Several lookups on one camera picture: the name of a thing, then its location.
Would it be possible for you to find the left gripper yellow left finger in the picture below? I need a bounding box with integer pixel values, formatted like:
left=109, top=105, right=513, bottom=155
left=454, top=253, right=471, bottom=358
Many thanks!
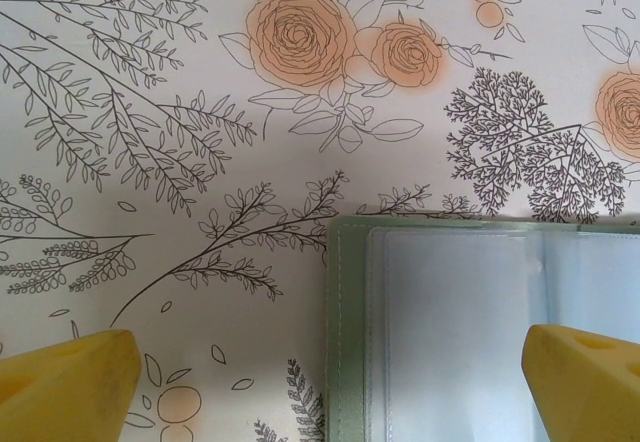
left=0, top=329, right=141, bottom=442

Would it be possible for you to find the green leather card holder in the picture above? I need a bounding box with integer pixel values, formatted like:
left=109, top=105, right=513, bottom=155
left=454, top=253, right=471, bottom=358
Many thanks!
left=324, top=214, right=640, bottom=442

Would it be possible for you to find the floral table cover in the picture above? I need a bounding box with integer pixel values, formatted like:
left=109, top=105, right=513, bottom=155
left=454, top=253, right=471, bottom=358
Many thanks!
left=0, top=0, right=640, bottom=442

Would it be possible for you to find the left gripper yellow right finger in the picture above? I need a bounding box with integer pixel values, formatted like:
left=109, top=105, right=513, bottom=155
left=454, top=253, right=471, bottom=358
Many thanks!
left=522, top=324, right=640, bottom=442

